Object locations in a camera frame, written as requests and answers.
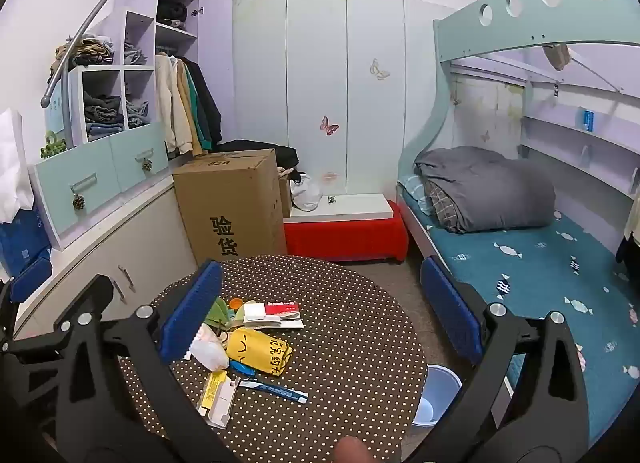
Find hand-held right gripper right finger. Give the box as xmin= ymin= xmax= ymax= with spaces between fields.
xmin=420 ymin=256 xmax=592 ymax=463

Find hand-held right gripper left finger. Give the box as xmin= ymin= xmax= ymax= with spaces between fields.
xmin=50 ymin=262 xmax=224 ymax=463

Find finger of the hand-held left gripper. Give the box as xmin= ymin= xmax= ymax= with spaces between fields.
xmin=0 ymin=258 xmax=54 ymax=315
xmin=0 ymin=274 xmax=117 ymax=366

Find toy cactus plant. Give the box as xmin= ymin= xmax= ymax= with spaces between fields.
xmin=207 ymin=296 xmax=236 ymax=329

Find white plastic bag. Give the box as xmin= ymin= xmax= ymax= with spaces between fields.
xmin=290 ymin=173 xmax=325 ymax=212
xmin=189 ymin=324 xmax=231 ymax=371

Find light blue bin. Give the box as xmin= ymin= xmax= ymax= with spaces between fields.
xmin=411 ymin=364 xmax=463 ymax=428

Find yellow plastic bag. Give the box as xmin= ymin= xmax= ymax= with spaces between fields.
xmin=225 ymin=327 xmax=293 ymax=376

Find blue plastic wrapper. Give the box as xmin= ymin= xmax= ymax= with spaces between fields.
xmin=229 ymin=360 xmax=261 ymax=379

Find yellow white carton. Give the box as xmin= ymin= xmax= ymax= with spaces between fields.
xmin=196 ymin=369 xmax=237 ymax=430

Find red and white box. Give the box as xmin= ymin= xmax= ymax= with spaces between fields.
xmin=265 ymin=301 xmax=301 ymax=318

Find white paper leaflet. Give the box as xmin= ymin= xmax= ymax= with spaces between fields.
xmin=235 ymin=315 xmax=305 ymax=330

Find blue white long package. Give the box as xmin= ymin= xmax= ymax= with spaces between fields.
xmin=237 ymin=378 xmax=310 ymax=404

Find person's right hand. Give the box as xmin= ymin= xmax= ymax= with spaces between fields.
xmin=334 ymin=435 xmax=372 ymax=463

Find blue bag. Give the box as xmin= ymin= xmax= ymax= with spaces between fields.
xmin=0 ymin=208 xmax=53 ymax=279

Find white cabinet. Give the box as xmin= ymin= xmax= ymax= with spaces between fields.
xmin=12 ymin=183 xmax=201 ymax=339

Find teal patterned mattress sheet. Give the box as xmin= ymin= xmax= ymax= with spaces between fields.
xmin=400 ymin=183 xmax=640 ymax=444

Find wide light blue drawer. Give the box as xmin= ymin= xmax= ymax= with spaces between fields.
xmin=35 ymin=143 xmax=121 ymax=239

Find brown dotted tablecloth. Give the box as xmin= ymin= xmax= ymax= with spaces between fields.
xmin=117 ymin=254 xmax=430 ymax=463

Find large cardboard box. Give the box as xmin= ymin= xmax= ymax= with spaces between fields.
xmin=172 ymin=148 xmax=288 ymax=264

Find red bench with white top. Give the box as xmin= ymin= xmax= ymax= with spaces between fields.
xmin=282 ymin=193 xmax=410 ymax=265

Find light blue pillow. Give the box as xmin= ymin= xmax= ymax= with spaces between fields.
xmin=397 ymin=174 xmax=436 ymax=216

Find grey duvet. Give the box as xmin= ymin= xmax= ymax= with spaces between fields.
xmin=414 ymin=146 xmax=557 ymax=235

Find green ornament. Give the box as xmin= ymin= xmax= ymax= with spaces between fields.
xmin=40 ymin=130 xmax=68 ymax=159

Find narrow light blue drawer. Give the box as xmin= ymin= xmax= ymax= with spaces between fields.
xmin=110 ymin=122 xmax=170 ymax=181

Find small cardboard box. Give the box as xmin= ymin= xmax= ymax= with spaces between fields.
xmin=277 ymin=176 xmax=293 ymax=219

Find dark grey folded clothes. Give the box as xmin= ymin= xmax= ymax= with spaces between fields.
xmin=82 ymin=92 xmax=125 ymax=140

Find black clothing pile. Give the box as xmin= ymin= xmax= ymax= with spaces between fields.
xmin=212 ymin=139 xmax=301 ymax=171

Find black hanging garment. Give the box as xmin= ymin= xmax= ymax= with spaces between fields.
xmin=615 ymin=235 xmax=640 ymax=274

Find green hanging garment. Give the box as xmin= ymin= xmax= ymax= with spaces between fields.
xmin=187 ymin=63 xmax=213 ymax=149

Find cream hanging jacket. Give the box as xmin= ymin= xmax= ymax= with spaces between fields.
xmin=154 ymin=53 xmax=193 ymax=156

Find cream hanging shirt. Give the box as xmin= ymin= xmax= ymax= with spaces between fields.
xmin=624 ymin=193 xmax=640 ymax=244

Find black hanging coat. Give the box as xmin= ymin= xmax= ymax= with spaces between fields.
xmin=182 ymin=57 xmax=223 ymax=146

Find purple white shelf unit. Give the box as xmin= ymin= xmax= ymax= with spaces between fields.
xmin=67 ymin=0 xmax=203 ymax=149

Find mixed folded clothes pile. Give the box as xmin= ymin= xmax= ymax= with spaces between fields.
xmin=47 ymin=34 xmax=116 ymax=84

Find small grey folded clothes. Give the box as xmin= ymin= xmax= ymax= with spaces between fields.
xmin=122 ymin=43 xmax=148 ymax=66

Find purple cabinet door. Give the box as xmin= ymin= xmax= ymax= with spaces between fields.
xmin=197 ymin=0 xmax=236 ymax=144

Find white wardrobe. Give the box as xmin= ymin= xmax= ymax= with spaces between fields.
xmin=232 ymin=0 xmax=453 ymax=204

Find brown hanging cloth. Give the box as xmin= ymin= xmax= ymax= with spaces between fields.
xmin=544 ymin=42 xmax=572 ymax=71

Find grey metal bed rod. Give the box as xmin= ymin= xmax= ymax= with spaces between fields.
xmin=565 ymin=50 xmax=626 ymax=94

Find black folded clothes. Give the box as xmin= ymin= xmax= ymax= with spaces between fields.
xmin=157 ymin=0 xmax=188 ymax=29

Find purple wall shelf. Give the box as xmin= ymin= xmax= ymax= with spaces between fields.
xmin=517 ymin=113 xmax=640 ymax=204

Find light green bunk bed frame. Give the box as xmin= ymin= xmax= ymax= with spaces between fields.
xmin=397 ymin=0 xmax=640 ymax=449

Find curved grey metal rail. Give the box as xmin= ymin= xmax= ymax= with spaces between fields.
xmin=40 ymin=0 xmax=208 ymax=109

